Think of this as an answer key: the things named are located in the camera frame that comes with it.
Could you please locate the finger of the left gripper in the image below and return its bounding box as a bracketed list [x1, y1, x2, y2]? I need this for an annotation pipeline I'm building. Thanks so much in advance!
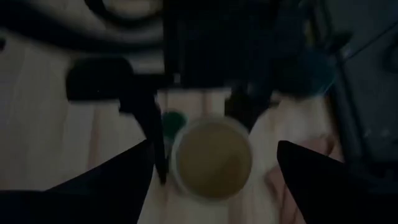
[67, 58, 167, 184]
[225, 88, 268, 130]

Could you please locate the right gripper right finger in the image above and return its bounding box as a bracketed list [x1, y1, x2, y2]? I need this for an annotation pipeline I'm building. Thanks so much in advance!
[276, 139, 398, 224]

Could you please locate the oregano jar green lid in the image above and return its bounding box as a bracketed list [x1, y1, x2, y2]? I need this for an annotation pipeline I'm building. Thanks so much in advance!
[160, 110, 189, 147]

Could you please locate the blue-teal plastic bin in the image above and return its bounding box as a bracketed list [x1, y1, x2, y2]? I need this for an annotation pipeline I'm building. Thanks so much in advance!
[309, 51, 338, 96]

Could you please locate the furikake seasoning jar tan lid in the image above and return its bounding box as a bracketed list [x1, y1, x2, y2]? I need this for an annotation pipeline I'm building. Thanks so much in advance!
[170, 116, 254, 203]

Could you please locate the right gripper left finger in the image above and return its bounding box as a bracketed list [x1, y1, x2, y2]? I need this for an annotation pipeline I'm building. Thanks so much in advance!
[0, 139, 155, 224]

